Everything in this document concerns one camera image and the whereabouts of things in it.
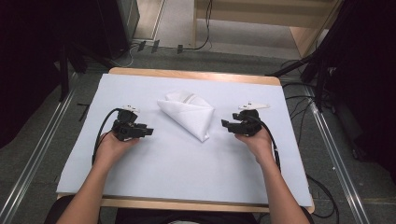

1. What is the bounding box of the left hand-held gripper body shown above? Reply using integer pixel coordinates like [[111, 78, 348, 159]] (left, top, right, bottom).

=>
[[111, 105, 148, 142]]

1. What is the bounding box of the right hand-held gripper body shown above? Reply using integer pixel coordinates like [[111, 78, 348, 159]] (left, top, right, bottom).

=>
[[232, 101, 271, 137]]

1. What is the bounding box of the white mesh laundry bag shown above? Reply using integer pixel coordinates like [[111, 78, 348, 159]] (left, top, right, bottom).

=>
[[156, 90, 216, 144]]

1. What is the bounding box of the person's right hand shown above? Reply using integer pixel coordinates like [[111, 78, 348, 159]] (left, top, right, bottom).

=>
[[234, 125, 276, 166]]

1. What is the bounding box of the person's left hand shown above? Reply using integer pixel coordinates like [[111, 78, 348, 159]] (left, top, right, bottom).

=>
[[93, 131, 140, 171]]

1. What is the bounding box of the white table sheet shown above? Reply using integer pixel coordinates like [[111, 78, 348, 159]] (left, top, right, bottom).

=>
[[56, 73, 314, 207]]

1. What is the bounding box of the wooden table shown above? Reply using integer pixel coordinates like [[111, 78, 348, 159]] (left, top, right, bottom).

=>
[[56, 66, 316, 215]]

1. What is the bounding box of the black stand leg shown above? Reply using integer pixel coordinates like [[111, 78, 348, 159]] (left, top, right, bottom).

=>
[[58, 43, 72, 103]]

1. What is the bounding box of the person's dark clothing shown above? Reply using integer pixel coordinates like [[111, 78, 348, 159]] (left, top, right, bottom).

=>
[[114, 207, 261, 224]]

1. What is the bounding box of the light wooden shelf unit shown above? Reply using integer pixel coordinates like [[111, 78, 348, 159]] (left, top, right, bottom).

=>
[[191, 0, 344, 59]]

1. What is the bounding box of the person's dark trouser knee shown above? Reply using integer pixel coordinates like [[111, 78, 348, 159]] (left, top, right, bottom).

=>
[[44, 195, 78, 224]]

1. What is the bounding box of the black curtain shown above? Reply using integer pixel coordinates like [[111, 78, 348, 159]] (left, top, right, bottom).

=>
[[0, 0, 130, 148], [306, 0, 396, 185]]

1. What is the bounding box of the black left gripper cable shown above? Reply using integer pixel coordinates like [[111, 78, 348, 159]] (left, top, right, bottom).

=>
[[91, 107, 121, 166]]

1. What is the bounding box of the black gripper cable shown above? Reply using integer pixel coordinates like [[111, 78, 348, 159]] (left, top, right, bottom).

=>
[[247, 115, 282, 173], [91, 107, 121, 166]]

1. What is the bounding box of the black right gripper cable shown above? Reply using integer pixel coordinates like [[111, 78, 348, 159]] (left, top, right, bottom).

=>
[[247, 115, 282, 173]]

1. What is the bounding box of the black stand with cables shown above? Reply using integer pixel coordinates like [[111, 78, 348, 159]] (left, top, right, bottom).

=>
[[265, 52, 331, 114]]

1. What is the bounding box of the metal floor rail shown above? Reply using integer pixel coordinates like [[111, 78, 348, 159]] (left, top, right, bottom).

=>
[[303, 85, 372, 224], [0, 74, 78, 224]]

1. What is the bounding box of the black hanging cable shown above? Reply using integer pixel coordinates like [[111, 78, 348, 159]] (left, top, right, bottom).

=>
[[182, 0, 215, 51]]

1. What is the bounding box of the black floor cable loop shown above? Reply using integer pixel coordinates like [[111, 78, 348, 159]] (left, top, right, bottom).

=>
[[305, 173, 340, 219]]

